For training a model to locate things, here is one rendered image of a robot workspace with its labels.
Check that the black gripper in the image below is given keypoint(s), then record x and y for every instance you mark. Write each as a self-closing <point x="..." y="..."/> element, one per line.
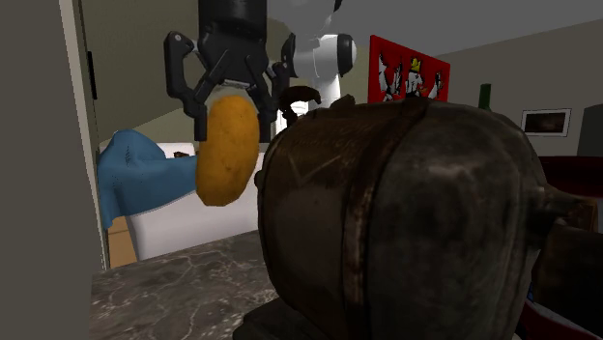
<point x="233" y="28"/>

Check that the brown potato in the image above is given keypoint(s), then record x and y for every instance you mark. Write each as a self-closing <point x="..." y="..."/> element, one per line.
<point x="228" y="150"/>

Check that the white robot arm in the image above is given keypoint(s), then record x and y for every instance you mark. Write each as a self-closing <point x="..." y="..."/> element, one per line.
<point x="320" y="56"/>

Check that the blue cloth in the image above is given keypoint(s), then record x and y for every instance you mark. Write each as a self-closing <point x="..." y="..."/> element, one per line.
<point x="136" y="174"/>

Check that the white sofa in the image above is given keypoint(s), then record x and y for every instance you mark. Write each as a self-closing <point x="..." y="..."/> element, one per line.
<point x="188" y="226"/>

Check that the dark brown rusty kettle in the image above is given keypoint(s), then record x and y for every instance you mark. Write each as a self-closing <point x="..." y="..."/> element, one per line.
<point x="414" y="221"/>

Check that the green bottle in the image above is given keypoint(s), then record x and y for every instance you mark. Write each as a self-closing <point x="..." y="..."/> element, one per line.
<point x="485" y="98"/>

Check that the dark red sofa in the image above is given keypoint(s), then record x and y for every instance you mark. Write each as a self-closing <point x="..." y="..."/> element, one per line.
<point x="572" y="176"/>

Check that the red wall picture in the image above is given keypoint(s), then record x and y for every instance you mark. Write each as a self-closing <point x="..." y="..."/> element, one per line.
<point x="405" y="70"/>

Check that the white framed wall picture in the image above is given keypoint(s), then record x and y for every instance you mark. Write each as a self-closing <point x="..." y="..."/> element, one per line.
<point x="545" y="122"/>

